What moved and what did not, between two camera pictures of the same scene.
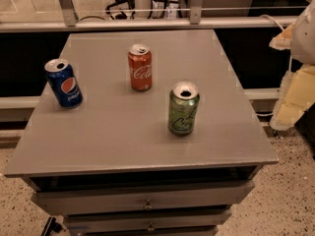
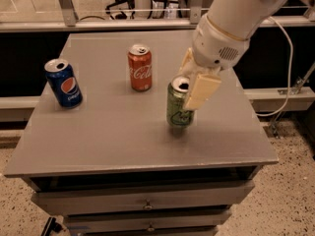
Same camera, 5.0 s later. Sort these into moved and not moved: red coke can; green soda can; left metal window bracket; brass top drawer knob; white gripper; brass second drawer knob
Moved: white gripper; green soda can
Not moved: brass second drawer knob; red coke can; brass top drawer knob; left metal window bracket
